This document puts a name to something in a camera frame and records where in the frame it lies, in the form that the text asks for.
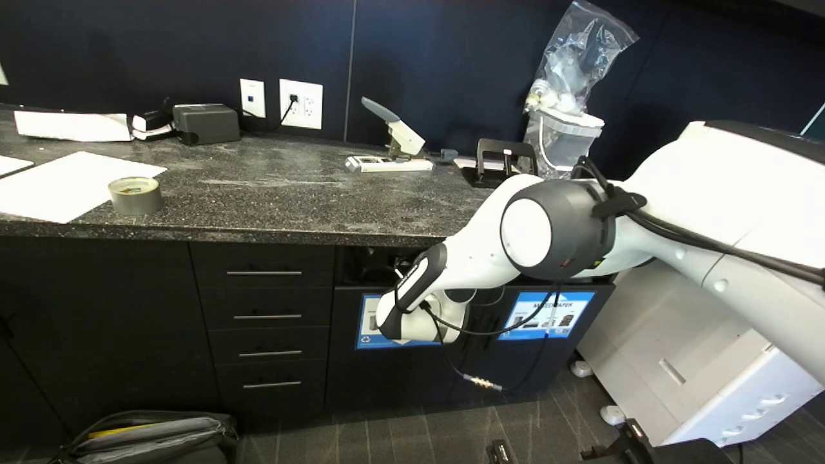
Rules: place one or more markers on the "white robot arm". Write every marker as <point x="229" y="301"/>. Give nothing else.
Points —
<point x="644" y="223"/>

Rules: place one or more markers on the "grey white stapler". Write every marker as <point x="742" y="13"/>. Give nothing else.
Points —
<point x="403" y="138"/>

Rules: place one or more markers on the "black hole punch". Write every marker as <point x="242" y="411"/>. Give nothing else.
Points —
<point x="496" y="161"/>

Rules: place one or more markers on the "black drawer cabinet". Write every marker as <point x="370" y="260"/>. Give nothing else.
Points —
<point x="268" y="324"/>

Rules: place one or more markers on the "right mixed paper label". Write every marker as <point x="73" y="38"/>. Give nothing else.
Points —
<point x="544" y="314"/>

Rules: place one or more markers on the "clear plastic bucket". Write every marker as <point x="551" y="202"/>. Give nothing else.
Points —
<point x="559" y="140"/>

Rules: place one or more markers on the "clear plastic bag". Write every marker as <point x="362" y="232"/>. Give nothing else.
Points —
<point x="577" y="54"/>

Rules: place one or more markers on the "black box device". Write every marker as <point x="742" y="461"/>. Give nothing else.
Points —
<point x="203" y="122"/>

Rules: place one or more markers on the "grey tape roll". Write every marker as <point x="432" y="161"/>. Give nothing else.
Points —
<point x="135" y="194"/>

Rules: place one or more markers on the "white office printer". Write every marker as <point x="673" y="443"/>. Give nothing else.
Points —
<point x="716" y="322"/>

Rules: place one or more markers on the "black bag on floor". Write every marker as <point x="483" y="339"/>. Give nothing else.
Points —
<point x="153" y="435"/>

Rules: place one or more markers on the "white paper sheet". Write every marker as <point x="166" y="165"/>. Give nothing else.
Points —
<point x="65" y="187"/>

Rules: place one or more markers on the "white flat device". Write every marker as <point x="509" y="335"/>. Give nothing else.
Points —
<point x="86" y="127"/>

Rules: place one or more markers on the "white wall outlet plate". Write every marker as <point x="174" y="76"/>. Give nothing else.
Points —
<point x="300" y="103"/>

